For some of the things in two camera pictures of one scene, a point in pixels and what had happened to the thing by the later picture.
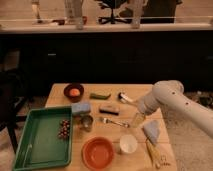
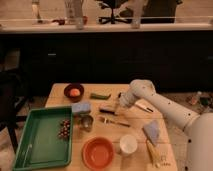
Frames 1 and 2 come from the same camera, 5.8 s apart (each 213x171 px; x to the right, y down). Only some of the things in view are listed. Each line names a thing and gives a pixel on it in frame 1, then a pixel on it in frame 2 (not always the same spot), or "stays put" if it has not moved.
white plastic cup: x=128 y=144 stays put
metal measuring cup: x=86 y=123 stays put
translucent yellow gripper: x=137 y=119 → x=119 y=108
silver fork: x=121 y=122 stays put
